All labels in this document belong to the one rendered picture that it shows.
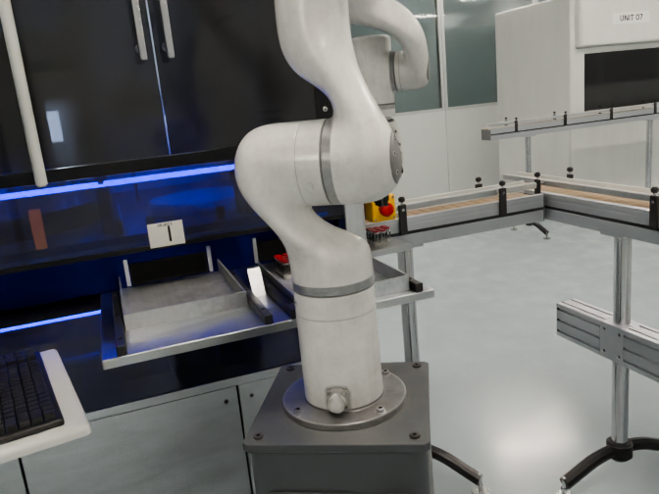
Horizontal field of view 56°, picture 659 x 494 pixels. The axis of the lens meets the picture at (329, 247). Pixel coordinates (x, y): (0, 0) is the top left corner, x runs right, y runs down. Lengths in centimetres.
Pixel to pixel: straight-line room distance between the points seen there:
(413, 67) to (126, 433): 115
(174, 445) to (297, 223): 104
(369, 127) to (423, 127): 620
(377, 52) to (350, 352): 60
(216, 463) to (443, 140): 574
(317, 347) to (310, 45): 41
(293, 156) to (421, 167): 622
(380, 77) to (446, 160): 596
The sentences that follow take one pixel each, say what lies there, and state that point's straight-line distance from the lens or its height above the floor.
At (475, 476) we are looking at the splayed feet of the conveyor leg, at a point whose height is 7.
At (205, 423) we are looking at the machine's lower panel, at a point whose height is 49.
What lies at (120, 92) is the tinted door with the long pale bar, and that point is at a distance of 157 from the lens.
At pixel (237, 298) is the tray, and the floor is 90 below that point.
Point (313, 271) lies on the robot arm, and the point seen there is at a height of 108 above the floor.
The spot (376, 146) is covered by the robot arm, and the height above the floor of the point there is 125.
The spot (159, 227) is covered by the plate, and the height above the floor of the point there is 104.
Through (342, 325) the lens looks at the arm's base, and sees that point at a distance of 87.
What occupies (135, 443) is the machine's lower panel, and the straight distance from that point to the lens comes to 177.
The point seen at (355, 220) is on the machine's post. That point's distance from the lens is 171.
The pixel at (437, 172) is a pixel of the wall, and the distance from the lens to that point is 714.
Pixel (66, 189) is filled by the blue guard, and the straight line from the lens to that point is 157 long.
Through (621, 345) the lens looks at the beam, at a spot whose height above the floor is 50.
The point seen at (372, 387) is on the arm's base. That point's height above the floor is 90.
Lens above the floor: 132
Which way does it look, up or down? 14 degrees down
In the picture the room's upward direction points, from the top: 6 degrees counter-clockwise
